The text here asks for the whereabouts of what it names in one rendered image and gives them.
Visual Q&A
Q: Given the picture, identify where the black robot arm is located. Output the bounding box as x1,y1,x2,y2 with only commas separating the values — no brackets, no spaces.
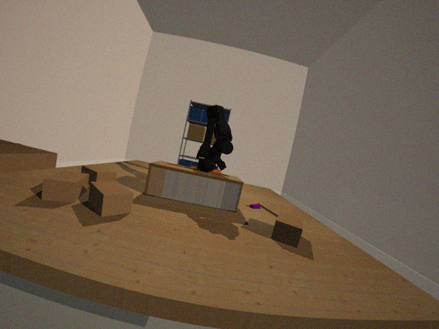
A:
196,105,233,171

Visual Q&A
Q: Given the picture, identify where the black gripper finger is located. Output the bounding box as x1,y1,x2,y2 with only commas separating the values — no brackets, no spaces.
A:
200,164,213,172

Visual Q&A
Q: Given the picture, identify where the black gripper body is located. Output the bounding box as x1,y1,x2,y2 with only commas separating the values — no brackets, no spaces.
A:
202,148,221,170

